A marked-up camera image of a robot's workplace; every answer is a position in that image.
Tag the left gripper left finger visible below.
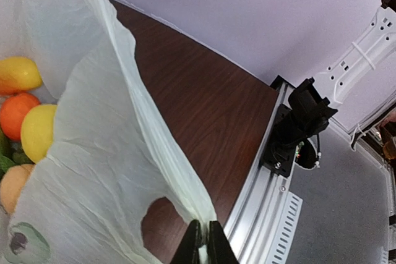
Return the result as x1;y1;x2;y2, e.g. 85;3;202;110
173;219;202;264

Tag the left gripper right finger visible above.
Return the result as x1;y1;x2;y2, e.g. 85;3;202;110
208;221;238;264

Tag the pale green plastic bag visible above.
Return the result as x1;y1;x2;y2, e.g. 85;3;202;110
1;0;217;263

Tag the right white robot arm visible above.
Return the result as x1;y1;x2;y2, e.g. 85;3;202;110
313;0;395;116

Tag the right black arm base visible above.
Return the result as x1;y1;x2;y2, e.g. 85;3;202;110
259;78;337;177

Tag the peach in bag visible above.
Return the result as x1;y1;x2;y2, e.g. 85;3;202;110
1;164;35;215

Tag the yellow lemon in bag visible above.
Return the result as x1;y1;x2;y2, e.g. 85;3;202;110
20;104;58;163

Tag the green leafy item in bag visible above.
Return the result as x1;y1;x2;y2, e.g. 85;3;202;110
1;130;33;178

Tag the orange fruit in bag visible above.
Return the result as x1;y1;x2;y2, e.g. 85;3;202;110
1;93;40;142

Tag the yellow mango in bag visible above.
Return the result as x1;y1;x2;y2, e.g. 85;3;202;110
1;57;43;95

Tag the aluminium front rail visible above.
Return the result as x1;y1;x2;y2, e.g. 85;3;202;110
221;75;304;264

